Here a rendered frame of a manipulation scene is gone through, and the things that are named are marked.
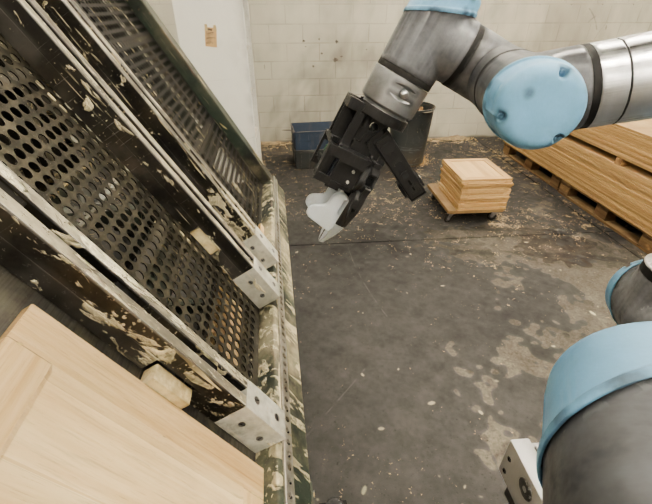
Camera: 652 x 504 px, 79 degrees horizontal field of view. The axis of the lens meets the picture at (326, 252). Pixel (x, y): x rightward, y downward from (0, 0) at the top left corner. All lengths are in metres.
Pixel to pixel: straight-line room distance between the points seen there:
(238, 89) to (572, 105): 3.80
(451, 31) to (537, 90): 0.16
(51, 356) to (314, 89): 5.12
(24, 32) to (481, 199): 3.20
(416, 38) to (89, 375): 0.57
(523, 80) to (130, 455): 0.60
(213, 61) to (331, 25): 1.86
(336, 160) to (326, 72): 4.96
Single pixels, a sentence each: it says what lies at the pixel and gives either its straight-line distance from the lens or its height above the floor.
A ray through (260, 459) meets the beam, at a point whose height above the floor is 0.89.
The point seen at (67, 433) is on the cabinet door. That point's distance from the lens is 0.57.
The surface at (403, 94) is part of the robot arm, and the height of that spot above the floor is 1.53.
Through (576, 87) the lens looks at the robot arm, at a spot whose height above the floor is 1.56.
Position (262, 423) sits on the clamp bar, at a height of 0.98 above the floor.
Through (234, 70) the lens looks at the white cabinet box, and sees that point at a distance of 4.07.
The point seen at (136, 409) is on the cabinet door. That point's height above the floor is 1.15.
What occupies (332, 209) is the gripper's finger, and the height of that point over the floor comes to 1.37.
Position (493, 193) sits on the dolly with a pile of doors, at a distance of 3.60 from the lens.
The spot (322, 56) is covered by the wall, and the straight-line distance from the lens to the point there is 5.45.
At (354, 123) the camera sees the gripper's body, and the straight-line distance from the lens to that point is 0.54.
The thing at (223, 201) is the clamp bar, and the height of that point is 1.14.
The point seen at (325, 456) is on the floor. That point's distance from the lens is 1.88.
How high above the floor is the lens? 1.62
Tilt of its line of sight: 32 degrees down
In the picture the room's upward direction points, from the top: straight up
